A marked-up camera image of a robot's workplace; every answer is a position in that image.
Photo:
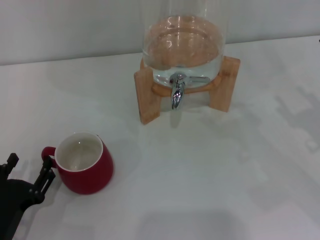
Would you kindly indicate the red ceramic cup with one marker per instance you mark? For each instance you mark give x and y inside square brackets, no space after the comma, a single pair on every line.
[87,177]

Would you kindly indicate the wooden dispenser stand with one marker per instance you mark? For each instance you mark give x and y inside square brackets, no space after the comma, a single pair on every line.
[147,100]

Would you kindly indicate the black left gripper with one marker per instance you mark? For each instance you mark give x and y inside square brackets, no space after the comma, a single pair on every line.
[12,197]

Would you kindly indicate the chrome faucet tap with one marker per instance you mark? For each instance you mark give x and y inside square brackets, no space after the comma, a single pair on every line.
[177,97]

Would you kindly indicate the glass water dispenser jar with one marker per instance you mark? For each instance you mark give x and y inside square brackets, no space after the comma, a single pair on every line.
[182,37]

